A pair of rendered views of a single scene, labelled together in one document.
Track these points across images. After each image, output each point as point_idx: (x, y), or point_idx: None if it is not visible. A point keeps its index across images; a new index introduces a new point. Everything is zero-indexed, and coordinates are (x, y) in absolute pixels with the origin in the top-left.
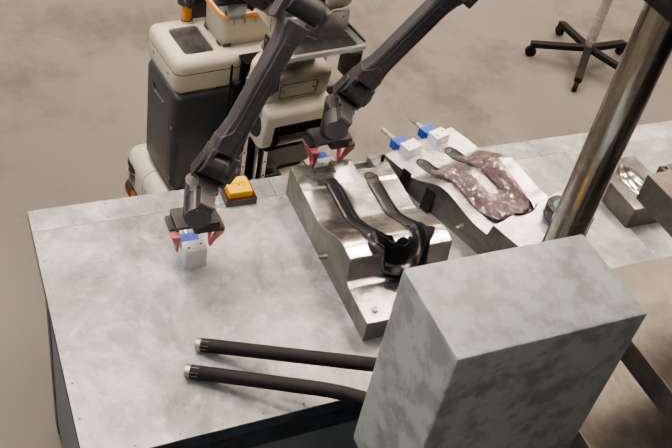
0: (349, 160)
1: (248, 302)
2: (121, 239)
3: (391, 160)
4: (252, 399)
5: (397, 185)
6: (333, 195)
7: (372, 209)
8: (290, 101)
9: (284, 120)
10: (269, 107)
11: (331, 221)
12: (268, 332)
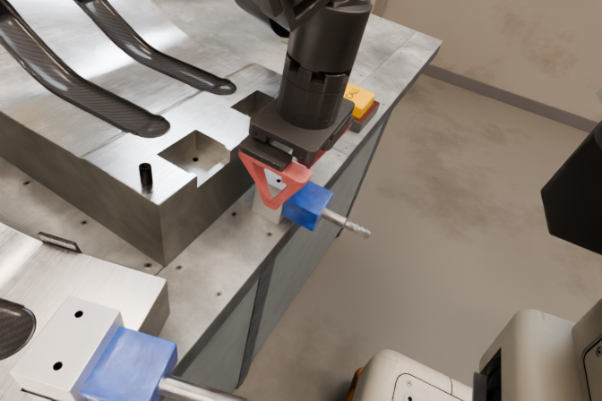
0: (227, 143)
1: (211, 26)
2: (365, 41)
3: (133, 269)
4: None
5: (68, 137)
6: (201, 77)
7: (108, 75)
8: (571, 395)
9: (510, 358)
10: (554, 323)
11: (170, 39)
12: (171, 12)
